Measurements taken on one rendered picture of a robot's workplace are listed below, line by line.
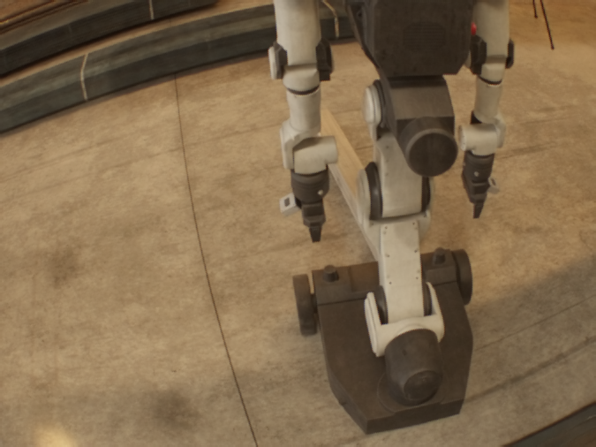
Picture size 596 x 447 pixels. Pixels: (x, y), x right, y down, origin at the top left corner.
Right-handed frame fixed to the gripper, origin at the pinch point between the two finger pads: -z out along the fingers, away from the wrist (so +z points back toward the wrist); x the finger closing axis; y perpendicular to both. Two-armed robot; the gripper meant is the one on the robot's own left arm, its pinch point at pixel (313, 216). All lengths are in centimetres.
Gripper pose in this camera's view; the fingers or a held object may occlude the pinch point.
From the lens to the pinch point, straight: 163.6
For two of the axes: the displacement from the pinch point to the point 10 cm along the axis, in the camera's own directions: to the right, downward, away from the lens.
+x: -1.3, -7.7, 6.2
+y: -9.9, 1.3, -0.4
